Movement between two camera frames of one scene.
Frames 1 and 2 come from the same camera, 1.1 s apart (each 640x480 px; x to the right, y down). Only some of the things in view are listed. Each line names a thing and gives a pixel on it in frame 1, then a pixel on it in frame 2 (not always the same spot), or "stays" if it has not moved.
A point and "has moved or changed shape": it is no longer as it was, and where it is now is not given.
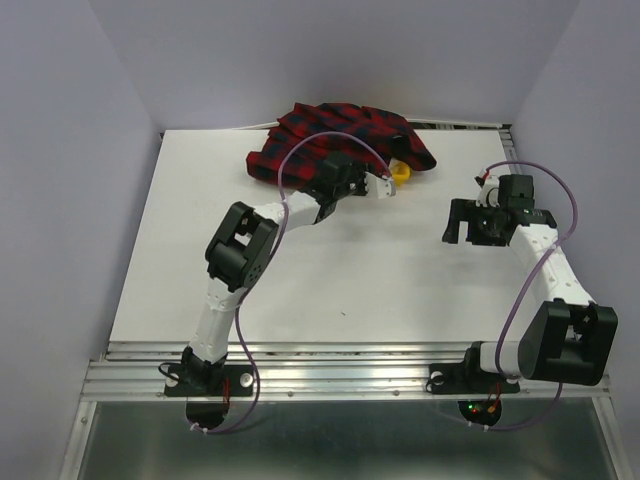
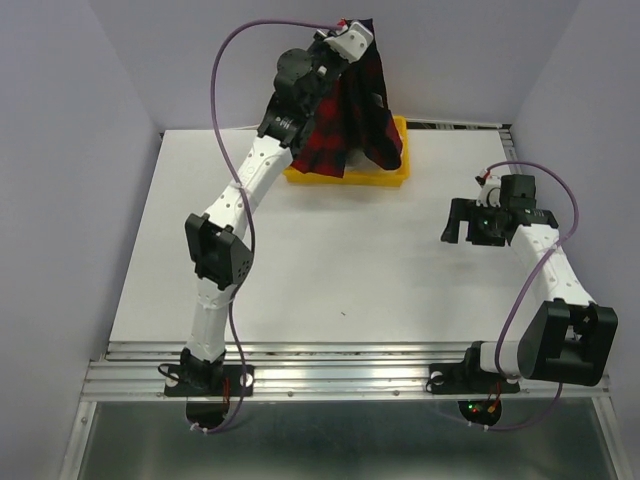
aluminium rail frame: (137, 371) stays
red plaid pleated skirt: (305, 138) has moved or changed shape
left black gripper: (359, 170) to (318, 43)
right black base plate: (457, 379) stays
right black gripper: (466, 210) stays
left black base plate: (207, 380) stays
